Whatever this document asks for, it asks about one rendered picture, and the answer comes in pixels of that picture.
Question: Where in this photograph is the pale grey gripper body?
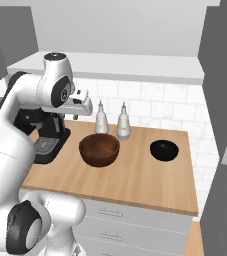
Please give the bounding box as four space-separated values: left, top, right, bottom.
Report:
63 96 94 118

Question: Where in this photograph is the brown wooden bowl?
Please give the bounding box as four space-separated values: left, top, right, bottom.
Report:
78 133 121 168

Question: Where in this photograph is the black bowl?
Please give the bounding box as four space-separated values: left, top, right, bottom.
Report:
149 139 180 163

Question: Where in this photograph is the grey cabinet door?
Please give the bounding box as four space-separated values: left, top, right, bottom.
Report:
197 0 227 166
0 0 40 90

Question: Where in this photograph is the tall grey cabinet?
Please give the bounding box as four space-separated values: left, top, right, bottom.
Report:
199 159 227 256

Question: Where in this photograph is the white bottle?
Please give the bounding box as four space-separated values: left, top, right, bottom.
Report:
95 99 110 135
116 101 132 141

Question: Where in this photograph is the black coffee machine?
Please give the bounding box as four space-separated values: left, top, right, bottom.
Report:
12 107 72 165

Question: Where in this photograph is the pale grey drawer front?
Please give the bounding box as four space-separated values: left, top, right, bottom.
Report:
74 215 190 256
82 198 195 235
74 235 173 256

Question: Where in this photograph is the open white wall cabinet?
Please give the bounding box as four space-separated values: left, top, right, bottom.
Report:
0 0 221 86

